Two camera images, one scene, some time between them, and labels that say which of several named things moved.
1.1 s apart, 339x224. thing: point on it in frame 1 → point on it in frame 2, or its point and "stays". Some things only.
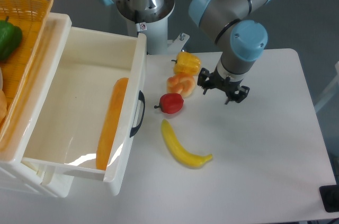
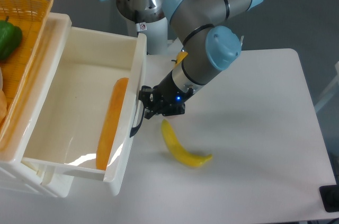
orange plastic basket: x=29 y=11 stays
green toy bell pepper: x=10 y=37 stays
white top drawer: x=91 y=104 stays
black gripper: x=205 y=78 → x=167 y=99
